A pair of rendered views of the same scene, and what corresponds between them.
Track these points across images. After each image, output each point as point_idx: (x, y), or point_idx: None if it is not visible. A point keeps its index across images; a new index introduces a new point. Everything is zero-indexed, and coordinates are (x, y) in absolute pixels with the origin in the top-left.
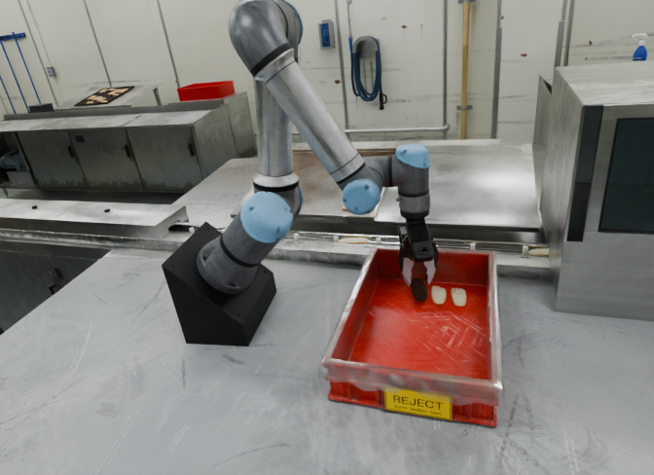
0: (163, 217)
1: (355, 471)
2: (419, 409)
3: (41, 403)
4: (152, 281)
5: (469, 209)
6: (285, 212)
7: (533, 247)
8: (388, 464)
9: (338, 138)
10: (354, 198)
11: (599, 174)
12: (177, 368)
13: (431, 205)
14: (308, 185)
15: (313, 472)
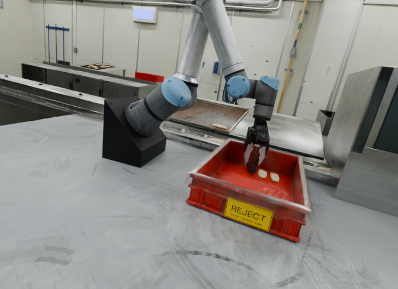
0: None
1: (196, 244)
2: (248, 219)
3: None
4: (92, 129)
5: (284, 141)
6: (188, 93)
7: (320, 166)
8: (221, 246)
9: (234, 48)
10: (234, 84)
11: (381, 111)
12: (92, 166)
13: None
14: (195, 112)
15: (166, 237)
